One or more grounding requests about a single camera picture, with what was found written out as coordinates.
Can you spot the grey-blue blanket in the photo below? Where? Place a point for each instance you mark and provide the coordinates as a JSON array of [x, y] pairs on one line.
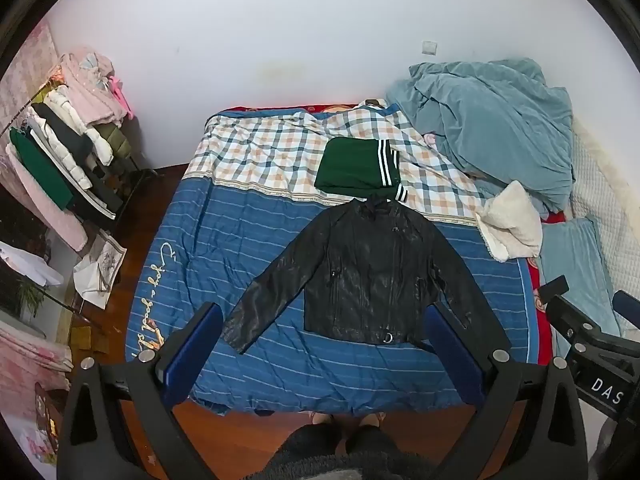
[[500, 125]]

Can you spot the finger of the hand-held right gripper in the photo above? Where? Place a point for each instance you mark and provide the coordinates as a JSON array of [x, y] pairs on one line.
[[627, 302], [565, 310]]

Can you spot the pink fluffy coat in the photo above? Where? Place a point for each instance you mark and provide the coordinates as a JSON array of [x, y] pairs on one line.
[[90, 95]]

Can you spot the person's dark fuzzy pants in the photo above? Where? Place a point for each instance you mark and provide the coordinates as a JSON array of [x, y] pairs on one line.
[[350, 455]]

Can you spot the pink floral curtain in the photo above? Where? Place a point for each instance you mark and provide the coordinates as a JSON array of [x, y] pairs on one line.
[[27, 75]]

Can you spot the black metal clothes rack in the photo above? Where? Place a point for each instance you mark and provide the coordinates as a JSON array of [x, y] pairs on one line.
[[136, 175]]

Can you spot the person's foot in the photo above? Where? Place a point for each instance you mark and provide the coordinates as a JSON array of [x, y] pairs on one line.
[[321, 418], [374, 419]]

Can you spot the white fleece cloth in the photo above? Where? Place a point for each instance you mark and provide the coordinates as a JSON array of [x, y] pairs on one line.
[[510, 225]]

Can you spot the green hanging garment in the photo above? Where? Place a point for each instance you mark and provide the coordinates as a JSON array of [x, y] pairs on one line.
[[40, 170]]

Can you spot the person's left foot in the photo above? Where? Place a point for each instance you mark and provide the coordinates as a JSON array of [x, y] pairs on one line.
[[321, 418]]

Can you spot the white puffer jacket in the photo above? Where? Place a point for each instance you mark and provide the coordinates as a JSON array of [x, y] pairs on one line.
[[75, 125]]

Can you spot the olive puffer jacket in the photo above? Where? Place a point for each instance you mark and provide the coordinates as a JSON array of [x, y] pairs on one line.
[[116, 141]]

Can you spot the pink patterned fabric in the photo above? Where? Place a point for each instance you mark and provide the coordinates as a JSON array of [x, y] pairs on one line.
[[30, 350]]

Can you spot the white quilted mattress cover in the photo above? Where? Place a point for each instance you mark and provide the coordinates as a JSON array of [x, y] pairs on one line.
[[610, 195]]

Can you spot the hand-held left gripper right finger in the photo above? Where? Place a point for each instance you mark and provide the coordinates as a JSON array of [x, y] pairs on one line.
[[452, 347]]

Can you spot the plaid bed sheet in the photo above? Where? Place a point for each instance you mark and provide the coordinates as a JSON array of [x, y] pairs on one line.
[[260, 150]]

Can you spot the black hanging garment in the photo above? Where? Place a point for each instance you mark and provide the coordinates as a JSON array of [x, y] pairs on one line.
[[95, 187]]

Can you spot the white wall outlet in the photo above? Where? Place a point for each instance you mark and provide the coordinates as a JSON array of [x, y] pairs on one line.
[[430, 47]]

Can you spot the person's right foot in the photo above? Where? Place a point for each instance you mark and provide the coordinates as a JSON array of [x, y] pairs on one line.
[[374, 419]]

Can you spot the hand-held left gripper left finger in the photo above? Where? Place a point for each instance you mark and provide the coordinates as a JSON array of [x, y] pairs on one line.
[[191, 355]]

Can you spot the blue striped quilt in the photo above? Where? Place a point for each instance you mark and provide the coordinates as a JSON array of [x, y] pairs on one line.
[[240, 240]]

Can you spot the pink quilted fabric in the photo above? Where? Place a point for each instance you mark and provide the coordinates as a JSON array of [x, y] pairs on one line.
[[55, 215]]

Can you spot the white tote bag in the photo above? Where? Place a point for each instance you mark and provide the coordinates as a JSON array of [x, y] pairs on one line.
[[100, 270]]

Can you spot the black leather jacket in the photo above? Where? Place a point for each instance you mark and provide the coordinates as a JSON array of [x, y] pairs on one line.
[[360, 280]]

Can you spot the green garment with white stripes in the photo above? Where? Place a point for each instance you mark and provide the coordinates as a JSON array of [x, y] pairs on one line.
[[345, 165]]

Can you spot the light blue pillow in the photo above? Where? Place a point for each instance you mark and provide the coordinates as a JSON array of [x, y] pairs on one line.
[[575, 255]]

